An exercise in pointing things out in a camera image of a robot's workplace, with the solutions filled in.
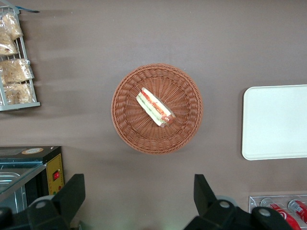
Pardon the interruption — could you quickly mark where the clear bag of snacks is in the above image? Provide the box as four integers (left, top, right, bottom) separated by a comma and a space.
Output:
0, 31, 20, 57
1, 12, 24, 40
3, 82, 34, 105
0, 58, 35, 85

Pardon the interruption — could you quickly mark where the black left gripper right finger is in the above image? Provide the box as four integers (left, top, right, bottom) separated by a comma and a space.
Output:
183, 173, 253, 230

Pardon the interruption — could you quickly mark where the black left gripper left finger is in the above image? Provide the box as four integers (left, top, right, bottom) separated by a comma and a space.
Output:
27, 173, 86, 230

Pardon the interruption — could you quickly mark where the clear acrylic can holder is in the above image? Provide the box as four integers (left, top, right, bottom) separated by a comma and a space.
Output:
248, 195, 307, 230

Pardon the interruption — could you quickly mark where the round brown wicker basket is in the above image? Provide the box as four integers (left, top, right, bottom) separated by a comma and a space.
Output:
110, 63, 204, 155

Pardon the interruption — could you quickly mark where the red cola can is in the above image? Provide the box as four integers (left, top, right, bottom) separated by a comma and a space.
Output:
287, 199, 307, 222
260, 198, 302, 230

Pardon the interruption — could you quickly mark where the steel pan in warmer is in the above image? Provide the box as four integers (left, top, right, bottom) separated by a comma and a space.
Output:
0, 172, 27, 214

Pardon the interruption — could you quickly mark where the white plastic tray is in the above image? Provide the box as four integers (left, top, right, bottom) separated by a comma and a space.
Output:
241, 84, 307, 161

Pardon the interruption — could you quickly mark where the grey wire snack rack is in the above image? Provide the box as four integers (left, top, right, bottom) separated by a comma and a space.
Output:
0, 6, 41, 112

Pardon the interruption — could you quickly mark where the black glass food warmer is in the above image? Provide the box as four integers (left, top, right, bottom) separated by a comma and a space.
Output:
0, 145, 65, 214

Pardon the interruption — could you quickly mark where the wrapped sandwich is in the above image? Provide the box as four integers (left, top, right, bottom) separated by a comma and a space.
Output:
136, 87, 175, 128

